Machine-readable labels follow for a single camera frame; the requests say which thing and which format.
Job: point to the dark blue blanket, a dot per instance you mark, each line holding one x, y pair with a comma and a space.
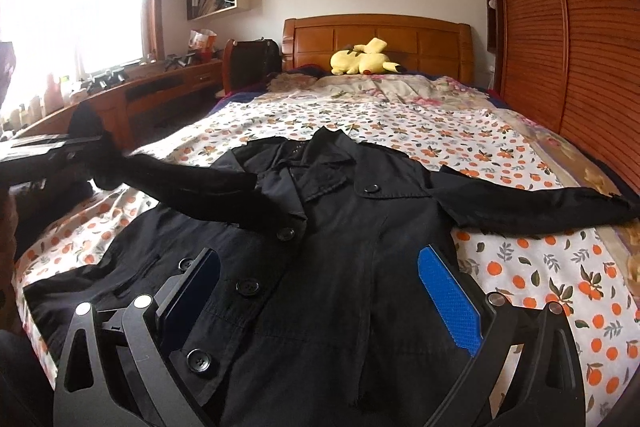
240, 99

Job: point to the beige patterned blanket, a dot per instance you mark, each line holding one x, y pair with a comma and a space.
585, 157

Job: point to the floral pillow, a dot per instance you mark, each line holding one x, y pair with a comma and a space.
390, 89

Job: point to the orange print bed sheet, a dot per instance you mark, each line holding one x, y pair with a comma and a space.
425, 142

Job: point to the wooden headboard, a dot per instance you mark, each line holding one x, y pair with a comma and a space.
400, 37

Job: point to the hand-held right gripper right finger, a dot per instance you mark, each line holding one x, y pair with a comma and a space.
445, 297

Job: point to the orange paper bag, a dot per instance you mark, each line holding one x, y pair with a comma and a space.
200, 42

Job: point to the black coat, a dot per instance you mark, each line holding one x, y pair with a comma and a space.
325, 257

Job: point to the black chair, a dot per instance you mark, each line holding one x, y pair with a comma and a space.
252, 62

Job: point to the wooden slatted wardrobe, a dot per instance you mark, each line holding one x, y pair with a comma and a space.
550, 32

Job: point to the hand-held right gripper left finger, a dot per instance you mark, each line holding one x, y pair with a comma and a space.
192, 302

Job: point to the black desk gadget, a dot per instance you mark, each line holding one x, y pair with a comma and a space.
180, 61
107, 79

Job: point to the yellow plush toy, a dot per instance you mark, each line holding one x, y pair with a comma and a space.
357, 62

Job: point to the row of windowsill bottles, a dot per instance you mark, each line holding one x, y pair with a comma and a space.
50, 94

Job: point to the wooden desk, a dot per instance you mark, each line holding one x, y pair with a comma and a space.
150, 94

